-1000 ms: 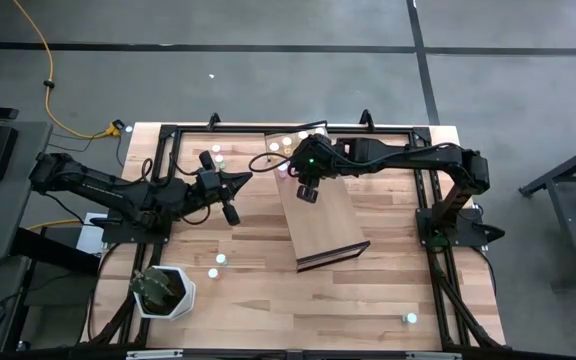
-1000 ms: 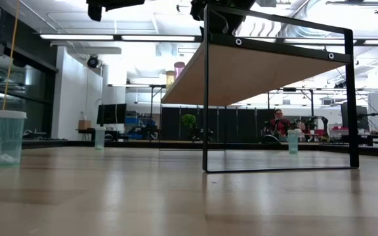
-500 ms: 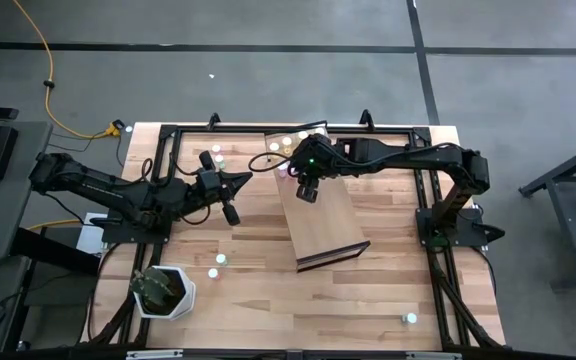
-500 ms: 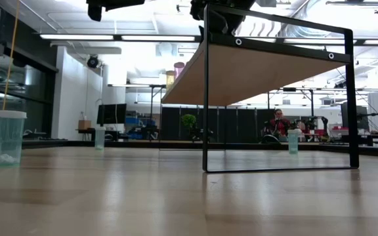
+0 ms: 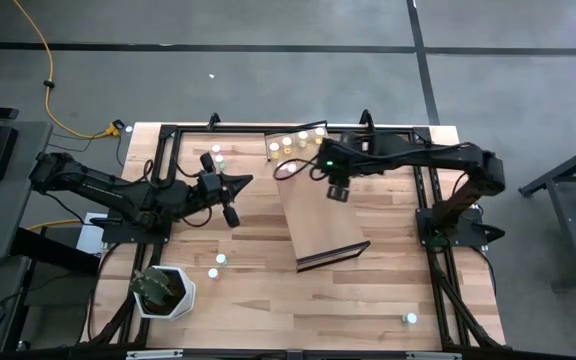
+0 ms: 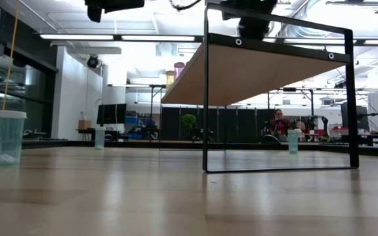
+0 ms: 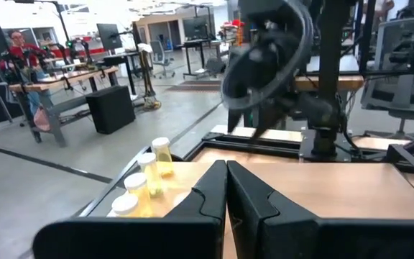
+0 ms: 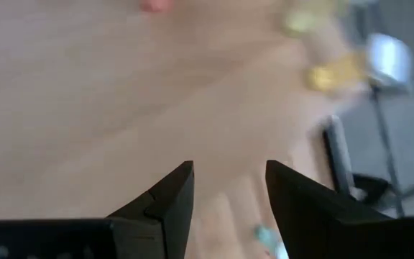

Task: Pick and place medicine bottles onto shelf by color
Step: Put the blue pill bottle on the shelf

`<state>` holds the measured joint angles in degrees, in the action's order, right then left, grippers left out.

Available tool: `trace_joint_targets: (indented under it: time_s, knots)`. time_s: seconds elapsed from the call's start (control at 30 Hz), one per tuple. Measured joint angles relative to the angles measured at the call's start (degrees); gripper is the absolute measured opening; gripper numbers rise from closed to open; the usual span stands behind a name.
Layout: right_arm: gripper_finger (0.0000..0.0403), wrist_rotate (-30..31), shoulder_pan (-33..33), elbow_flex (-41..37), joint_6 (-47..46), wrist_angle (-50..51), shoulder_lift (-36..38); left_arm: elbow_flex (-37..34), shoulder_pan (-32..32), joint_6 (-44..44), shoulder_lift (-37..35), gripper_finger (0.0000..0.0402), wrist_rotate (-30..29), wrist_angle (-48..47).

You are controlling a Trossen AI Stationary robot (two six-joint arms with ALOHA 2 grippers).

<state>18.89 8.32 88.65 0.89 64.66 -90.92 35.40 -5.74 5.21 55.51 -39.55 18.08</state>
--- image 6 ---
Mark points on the black computer monitor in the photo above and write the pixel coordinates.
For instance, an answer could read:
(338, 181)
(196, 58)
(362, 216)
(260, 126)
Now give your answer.
(112, 113)

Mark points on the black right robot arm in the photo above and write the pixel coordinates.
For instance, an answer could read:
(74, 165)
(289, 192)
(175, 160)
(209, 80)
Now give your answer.
(251, 3)

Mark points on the person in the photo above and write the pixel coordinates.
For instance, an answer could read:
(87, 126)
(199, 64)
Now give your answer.
(279, 126)

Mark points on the green leafy plant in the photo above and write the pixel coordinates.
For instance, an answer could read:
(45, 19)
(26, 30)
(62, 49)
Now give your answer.
(189, 121)

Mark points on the black aluminium table frame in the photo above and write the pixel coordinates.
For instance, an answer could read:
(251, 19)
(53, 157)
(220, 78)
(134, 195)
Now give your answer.
(143, 144)

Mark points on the black partition wall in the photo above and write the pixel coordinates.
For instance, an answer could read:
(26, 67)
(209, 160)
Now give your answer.
(235, 124)

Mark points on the small clear cup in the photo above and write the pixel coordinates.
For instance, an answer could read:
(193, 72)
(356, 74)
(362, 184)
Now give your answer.
(293, 142)

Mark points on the ceiling light rail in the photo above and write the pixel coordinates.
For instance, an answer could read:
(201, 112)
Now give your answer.
(77, 37)

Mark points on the dark screen panel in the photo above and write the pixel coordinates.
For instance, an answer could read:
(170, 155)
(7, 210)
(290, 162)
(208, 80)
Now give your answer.
(354, 114)

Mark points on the black round ceiling device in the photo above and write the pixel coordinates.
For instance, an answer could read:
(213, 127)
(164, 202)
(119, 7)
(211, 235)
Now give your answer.
(92, 61)

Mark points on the wooden shelf black frame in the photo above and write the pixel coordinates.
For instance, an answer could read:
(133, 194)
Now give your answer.
(258, 75)

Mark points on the cardboard box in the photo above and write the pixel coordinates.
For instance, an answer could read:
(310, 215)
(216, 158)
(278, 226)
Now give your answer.
(84, 124)

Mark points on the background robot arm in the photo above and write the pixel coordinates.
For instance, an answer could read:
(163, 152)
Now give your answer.
(372, 128)

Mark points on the ceiling mounted fixture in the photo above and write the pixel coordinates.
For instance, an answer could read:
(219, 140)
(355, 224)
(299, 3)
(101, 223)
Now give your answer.
(354, 3)

